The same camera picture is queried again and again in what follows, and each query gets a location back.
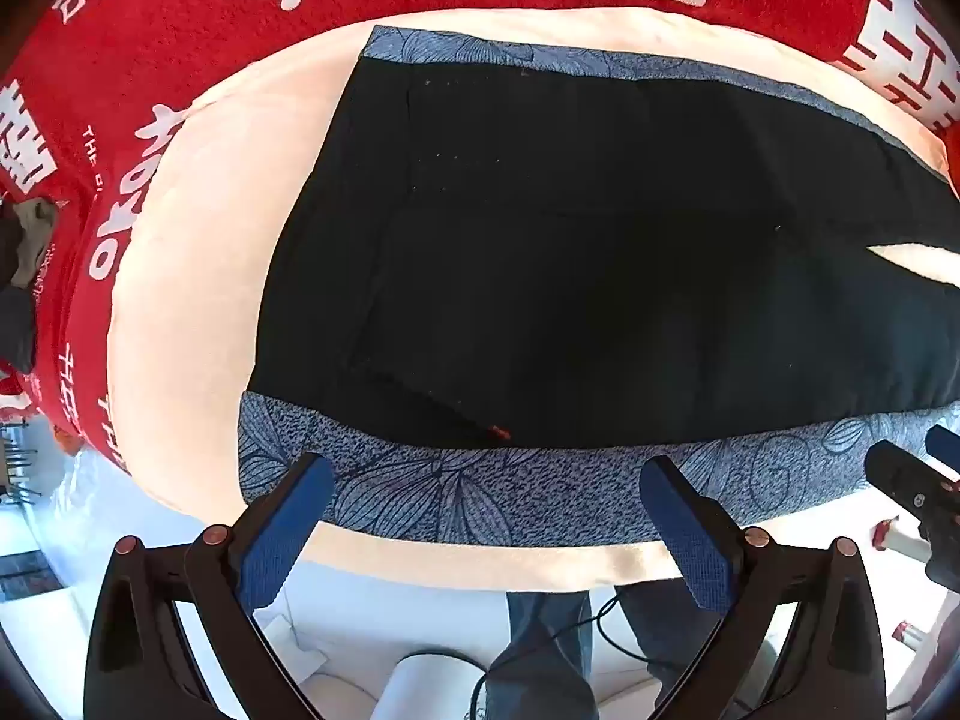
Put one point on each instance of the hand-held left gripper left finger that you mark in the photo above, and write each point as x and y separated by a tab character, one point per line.
292	532

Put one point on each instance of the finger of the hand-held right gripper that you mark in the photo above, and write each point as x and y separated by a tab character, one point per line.
945	446
911	487

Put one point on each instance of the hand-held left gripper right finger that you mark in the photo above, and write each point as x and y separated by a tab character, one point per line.
690	532

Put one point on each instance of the black pants with blue stripe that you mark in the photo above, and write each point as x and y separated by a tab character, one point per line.
600	240

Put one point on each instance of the red and white object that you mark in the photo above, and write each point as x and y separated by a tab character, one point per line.
896	540
909	631

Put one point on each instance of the person's right leg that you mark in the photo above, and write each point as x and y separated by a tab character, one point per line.
667	630

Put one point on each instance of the person's leg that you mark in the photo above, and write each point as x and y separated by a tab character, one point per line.
547	645
667	630

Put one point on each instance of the person's legs in jeans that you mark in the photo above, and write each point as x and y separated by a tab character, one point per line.
600	626

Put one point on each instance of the person's left leg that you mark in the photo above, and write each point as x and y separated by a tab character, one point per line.
547	645

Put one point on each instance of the white cylinder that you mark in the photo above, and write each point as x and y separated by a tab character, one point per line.
427	690

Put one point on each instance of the cream blanket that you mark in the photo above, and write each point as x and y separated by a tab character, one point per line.
187	277

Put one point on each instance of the red printed blanket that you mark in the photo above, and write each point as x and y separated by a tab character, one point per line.
187	30

